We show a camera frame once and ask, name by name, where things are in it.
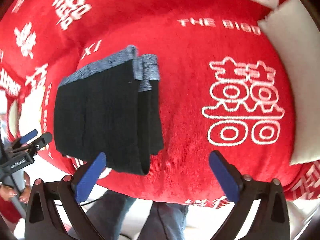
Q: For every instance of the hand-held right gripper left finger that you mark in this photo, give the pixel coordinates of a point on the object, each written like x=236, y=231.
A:
x=90, y=177

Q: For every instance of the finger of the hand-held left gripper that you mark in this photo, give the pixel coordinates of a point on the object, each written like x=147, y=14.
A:
x=27, y=135
x=42, y=140

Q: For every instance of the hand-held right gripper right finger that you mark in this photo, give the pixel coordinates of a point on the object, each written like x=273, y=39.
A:
x=225, y=177

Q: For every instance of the black pants with grey waistband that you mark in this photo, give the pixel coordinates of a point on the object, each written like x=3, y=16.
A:
x=100, y=110

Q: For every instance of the person's left forearm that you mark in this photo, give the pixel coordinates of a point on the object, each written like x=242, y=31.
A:
x=7, y=212

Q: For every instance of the person's left hand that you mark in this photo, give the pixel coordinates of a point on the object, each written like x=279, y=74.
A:
x=10, y=192

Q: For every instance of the person's legs in jeans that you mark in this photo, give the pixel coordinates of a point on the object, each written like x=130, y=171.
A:
x=162, y=220

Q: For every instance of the red printed blanket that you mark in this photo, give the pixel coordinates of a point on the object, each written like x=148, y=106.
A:
x=187, y=80

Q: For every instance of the beige pillow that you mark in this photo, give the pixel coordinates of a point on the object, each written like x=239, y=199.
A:
x=295, y=55

